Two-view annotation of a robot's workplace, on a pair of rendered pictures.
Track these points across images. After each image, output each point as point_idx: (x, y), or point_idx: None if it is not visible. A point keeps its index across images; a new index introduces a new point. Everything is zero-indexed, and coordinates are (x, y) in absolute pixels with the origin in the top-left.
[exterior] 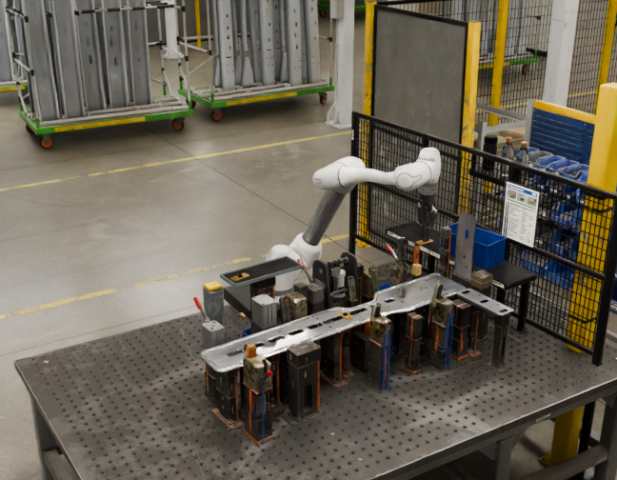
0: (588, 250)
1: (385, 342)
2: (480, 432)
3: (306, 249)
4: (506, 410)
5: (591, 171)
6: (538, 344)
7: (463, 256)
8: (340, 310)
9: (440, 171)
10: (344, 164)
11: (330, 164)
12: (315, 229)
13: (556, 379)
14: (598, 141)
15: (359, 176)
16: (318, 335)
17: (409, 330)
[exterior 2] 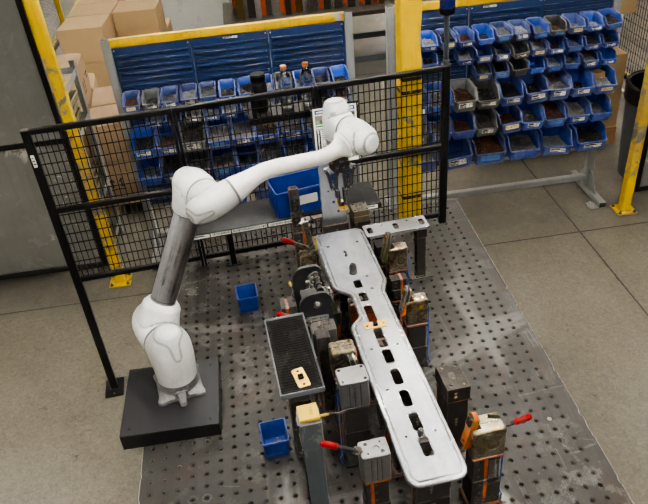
0: (415, 130)
1: (428, 316)
2: (525, 321)
3: (174, 312)
4: (494, 293)
5: (406, 57)
6: (393, 238)
7: (332, 203)
8: (359, 325)
9: (207, 141)
10: (207, 178)
11: (196, 187)
12: (178, 281)
13: (456, 249)
14: (408, 24)
15: (262, 177)
16: (413, 359)
17: (399, 293)
